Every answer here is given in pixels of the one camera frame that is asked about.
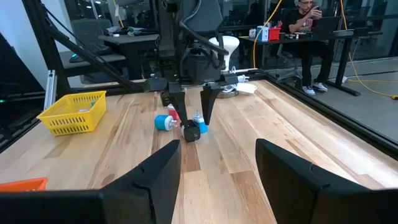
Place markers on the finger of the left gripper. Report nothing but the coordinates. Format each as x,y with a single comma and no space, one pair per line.
209,99
179,99

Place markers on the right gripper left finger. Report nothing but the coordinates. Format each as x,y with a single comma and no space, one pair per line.
155,186

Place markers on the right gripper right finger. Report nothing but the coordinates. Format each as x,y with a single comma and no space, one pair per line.
295,193

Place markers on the pink white cube charger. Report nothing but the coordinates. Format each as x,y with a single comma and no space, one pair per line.
173,112

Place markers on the teal charger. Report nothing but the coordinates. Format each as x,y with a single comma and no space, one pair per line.
163,122

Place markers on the black cube charger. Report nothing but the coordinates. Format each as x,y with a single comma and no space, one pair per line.
190,132

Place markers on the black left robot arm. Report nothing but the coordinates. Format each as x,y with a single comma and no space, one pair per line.
199,12

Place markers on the black office desk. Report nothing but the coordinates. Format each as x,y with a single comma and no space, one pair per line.
342,62

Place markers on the white globe desk lamp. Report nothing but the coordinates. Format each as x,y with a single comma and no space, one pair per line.
231,46

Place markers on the white cup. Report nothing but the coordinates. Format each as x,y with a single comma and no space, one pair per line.
252,32

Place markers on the blue white box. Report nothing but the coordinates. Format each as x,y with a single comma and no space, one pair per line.
262,33

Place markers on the dark grey desk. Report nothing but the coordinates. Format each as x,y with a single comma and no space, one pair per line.
130,39

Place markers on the red container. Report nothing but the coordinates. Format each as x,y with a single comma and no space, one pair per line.
274,33

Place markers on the person's white shoe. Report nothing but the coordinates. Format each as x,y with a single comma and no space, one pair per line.
308,90
320,86

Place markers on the yellow plastic basket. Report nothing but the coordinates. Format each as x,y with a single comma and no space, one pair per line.
71,123

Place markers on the person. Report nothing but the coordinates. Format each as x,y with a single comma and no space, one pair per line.
306,53

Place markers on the computer mouse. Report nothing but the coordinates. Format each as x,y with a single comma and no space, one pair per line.
74,57

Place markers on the dark laptop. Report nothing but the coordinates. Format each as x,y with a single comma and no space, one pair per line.
326,26

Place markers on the orange plastic basket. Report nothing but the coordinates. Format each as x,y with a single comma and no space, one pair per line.
21,185

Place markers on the silver metal bracket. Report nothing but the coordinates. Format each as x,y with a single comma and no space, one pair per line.
49,90

